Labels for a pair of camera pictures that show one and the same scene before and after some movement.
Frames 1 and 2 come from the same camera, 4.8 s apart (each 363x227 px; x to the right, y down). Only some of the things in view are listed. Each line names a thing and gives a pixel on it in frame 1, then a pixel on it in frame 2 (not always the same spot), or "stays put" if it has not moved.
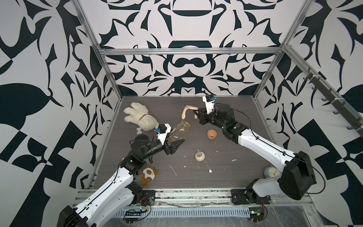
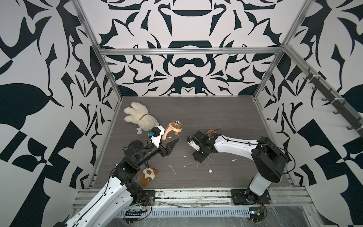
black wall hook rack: x=354 y=122 stays put
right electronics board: x=256 y=213 stays put
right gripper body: x=213 y=118 → x=198 y=155
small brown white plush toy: x=148 y=175 stays put
